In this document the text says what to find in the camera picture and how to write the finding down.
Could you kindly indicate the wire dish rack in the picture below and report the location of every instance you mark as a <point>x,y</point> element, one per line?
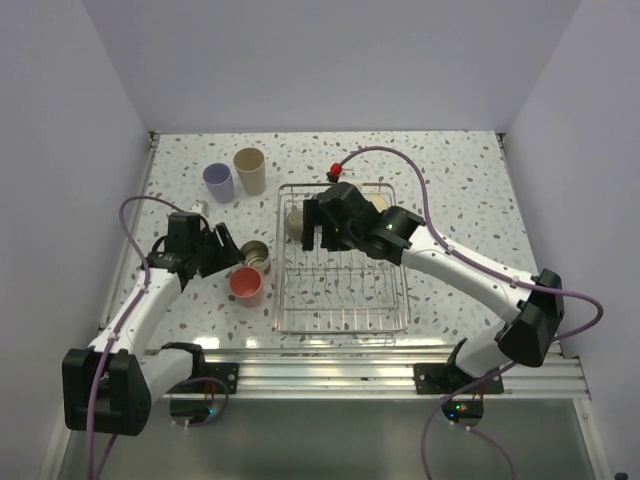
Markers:
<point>321,292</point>

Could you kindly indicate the small grey-green mug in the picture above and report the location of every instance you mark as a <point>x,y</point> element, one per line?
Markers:
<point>294,225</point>

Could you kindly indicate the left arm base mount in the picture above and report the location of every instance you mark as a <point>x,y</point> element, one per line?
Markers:
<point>215,379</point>

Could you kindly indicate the cream brown-banded cup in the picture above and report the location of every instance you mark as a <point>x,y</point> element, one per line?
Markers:
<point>379,202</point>

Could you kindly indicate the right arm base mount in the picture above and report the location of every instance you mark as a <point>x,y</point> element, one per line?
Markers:
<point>444,379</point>

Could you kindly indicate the steel cup with handle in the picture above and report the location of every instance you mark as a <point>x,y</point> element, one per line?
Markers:
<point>256,255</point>

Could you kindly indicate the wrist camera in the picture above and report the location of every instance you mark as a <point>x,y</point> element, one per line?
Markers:
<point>200,207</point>
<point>335,172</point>

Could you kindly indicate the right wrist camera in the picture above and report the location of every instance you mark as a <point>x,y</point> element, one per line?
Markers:
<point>335,172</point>

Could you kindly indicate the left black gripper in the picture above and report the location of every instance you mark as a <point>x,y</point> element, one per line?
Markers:
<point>227,254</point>

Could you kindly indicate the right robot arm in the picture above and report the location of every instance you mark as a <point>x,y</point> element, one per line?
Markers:
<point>528,305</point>

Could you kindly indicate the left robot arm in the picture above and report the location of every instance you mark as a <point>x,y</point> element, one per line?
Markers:
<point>110,386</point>

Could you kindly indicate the purple plastic cup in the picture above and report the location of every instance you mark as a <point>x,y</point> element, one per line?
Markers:
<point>219,181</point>

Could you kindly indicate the aluminium rail frame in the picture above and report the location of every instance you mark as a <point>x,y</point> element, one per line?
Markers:
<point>334,373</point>

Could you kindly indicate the tall beige plastic cup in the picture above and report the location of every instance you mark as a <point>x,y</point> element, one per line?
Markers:
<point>250,167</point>

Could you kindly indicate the red plastic cup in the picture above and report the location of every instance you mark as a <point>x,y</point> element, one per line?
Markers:
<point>247,286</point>

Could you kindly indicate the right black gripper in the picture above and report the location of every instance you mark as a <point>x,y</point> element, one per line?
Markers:
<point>315,215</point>

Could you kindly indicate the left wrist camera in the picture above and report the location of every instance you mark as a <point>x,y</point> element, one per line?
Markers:
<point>200,207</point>

